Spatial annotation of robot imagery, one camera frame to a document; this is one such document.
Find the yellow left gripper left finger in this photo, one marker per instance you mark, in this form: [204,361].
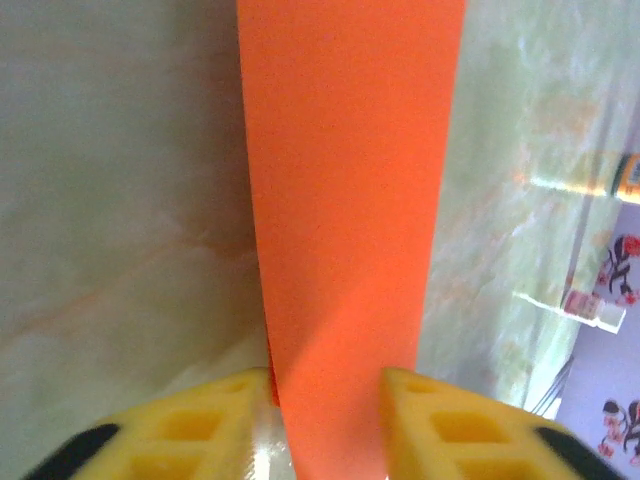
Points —
[200,435]

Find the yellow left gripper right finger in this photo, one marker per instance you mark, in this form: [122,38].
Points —
[460,435]

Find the bottle with orange cap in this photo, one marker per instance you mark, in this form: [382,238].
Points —
[631,175]

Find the orange paper sheet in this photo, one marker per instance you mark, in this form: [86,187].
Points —
[345,200]

